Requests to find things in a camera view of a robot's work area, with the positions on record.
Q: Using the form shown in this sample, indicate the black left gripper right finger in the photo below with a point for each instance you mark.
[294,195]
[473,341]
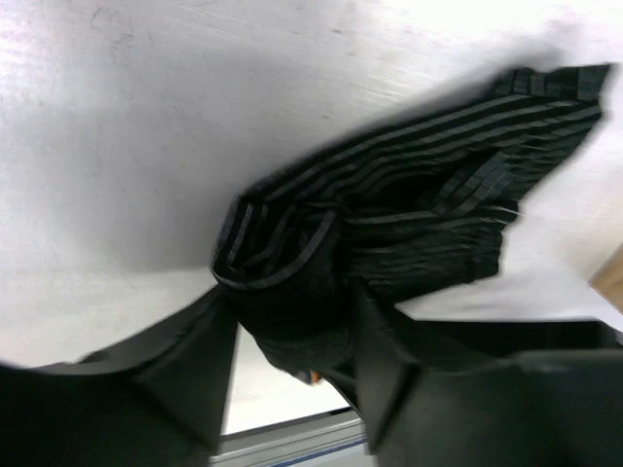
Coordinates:
[426,386]

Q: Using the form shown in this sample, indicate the black pinstriped underwear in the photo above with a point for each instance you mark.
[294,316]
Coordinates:
[409,207]

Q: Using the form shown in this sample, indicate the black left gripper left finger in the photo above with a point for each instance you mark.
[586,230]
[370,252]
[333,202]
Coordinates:
[182,364]

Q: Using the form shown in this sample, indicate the wooden compartment tray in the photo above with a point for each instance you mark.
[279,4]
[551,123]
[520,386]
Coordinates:
[608,279]

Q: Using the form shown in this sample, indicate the aluminium rail frame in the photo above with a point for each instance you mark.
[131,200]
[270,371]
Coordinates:
[326,439]

